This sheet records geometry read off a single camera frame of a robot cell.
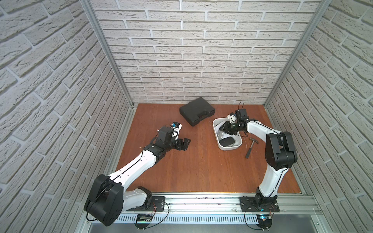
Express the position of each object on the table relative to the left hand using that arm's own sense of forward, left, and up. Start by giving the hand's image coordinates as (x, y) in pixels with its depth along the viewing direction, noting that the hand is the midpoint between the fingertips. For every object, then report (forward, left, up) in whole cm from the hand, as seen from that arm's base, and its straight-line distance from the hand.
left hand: (185, 136), depth 83 cm
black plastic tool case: (+30, -8, -10) cm, 32 cm away
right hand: (+11, -26, -8) cm, 29 cm away
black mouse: (+2, -27, -9) cm, 29 cm away
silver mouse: (+6, -24, -8) cm, 26 cm away
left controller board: (-39, +21, -17) cm, 48 cm away
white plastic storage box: (+18, -22, -10) cm, 31 cm away
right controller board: (-40, -40, -14) cm, 58 cm away
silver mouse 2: (+13, -31, +1) cm, 33 cm away
